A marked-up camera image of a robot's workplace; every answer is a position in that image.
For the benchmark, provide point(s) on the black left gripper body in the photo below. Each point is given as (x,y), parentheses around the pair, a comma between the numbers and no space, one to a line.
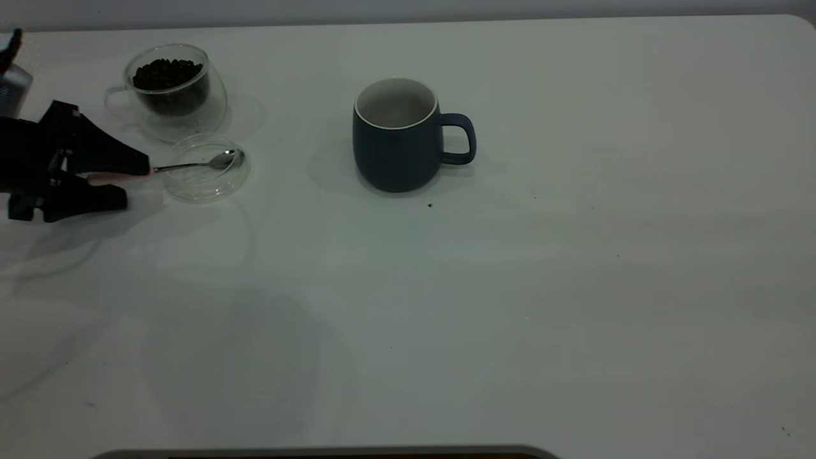
(22,156)

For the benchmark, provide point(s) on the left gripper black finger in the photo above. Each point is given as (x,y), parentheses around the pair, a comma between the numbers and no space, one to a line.
(95,150)
(70,201)

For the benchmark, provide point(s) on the dark grey-blue ceramic mug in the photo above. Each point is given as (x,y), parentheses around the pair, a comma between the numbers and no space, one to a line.
(395,156)

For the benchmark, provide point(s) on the dark coffee beans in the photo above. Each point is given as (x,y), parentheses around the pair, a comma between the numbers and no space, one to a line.
(169,80)

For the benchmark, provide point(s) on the clear round glass lid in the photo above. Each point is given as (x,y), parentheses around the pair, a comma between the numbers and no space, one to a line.
(204,185)

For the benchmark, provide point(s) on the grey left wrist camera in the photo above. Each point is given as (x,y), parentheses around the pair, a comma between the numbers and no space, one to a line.
(13,89)

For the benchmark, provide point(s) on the clear double-wall glass cup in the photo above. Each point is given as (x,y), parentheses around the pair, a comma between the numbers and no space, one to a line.
(191,124)

